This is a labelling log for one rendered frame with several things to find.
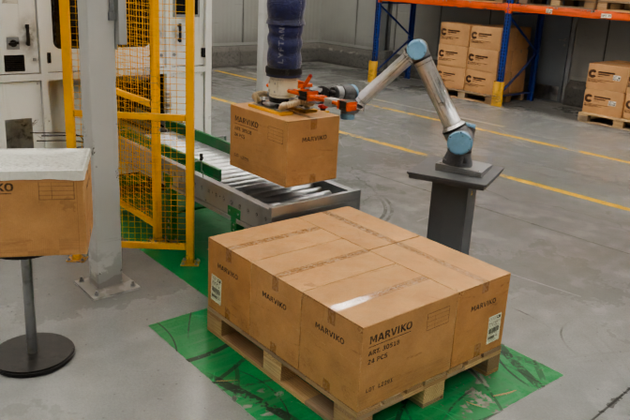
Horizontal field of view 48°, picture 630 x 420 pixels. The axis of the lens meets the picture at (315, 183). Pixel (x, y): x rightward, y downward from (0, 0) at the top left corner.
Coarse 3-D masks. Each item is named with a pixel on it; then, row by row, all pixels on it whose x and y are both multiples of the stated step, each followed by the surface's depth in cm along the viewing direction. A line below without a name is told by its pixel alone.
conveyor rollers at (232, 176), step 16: (208, 160) 520; (224, 160) 519; (224, 176) 479; (240, 176) 486; (256, 176) 485; (256, 192) 453; (272, 192) 451; (288, 192) 450; (304, 192) 455; (320, 192) 454
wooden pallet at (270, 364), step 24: (216, 312) 376; (240, 336) 377; (264, 360) 345; (480, 360) 347; (288, 384) 334; (312, 384) 316; (432, 384) 325; (312, 408) 319; (336, 408) 305; (384, 408) 306
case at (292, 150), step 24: (240, 120) 441; (264, 120) 421; (288, 120) 406; (312, 120) 415; (336, 120) 427; (240, 144) 445; (264, 144) 425; (288, 144) 408; (312, 144) 420; (336, 144) 432; (240, 168) 449; (264, 168) 428; (288, 168) 412; (312, 168) 425; (336, 168) 438
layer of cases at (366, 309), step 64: (256, 256) 349; (320, 256) 353; (384, 256) 357; (448, 256) 361; (256, 320) 346; (320, 320) 305; (384, 320) 291; (448, 320) 321; (320, 384) 312; (384, 384) 302
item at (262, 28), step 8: (264, 0) 698; (264, 8) 700; (264, 16) 702; (264, 24) 705; (264, 32) 707; (264, 40) 709; (264, 48) 712; (264, 56) 714; (264, 64) 717; (264, 72) 719; (264, 80) 722; (256, 88) 731; (264, 88) 724
